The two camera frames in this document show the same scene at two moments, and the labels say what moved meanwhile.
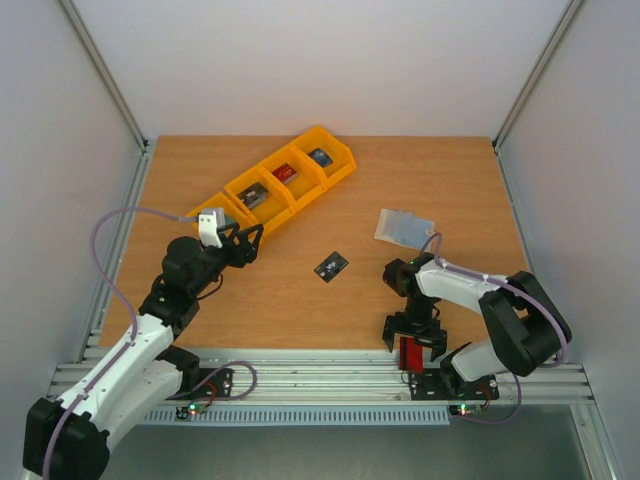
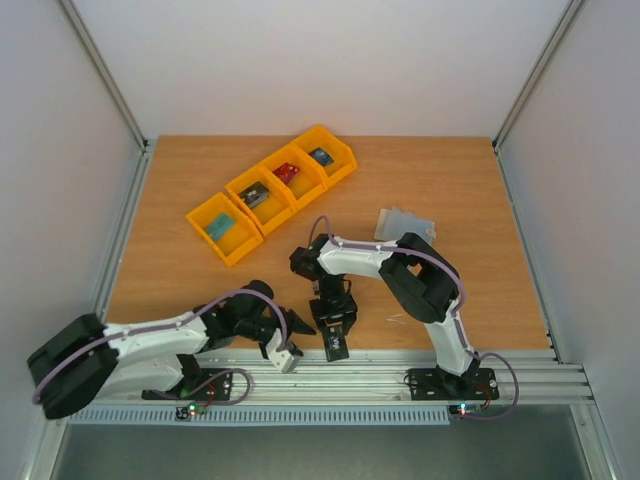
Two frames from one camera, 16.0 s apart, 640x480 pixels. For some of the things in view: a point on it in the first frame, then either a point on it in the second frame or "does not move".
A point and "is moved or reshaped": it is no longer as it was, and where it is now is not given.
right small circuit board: x=465 y=409 does not move
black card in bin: x=253 y=195 does not move
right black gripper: x=415 y=327 -> x=333 y=319
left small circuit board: x=196 y=408 does not move
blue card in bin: x=320 y=157 does not move
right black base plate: x=428 y=386 does not move
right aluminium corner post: x=564 y=19 does not move
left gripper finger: x=227 y=233 -> x=294 y=324
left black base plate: x=204 y=384 does not move
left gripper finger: x=254 y=246 -> x=294 y=349
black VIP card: x=331 y=266 is moved or reshaped
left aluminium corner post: x=146 y=145 does not move
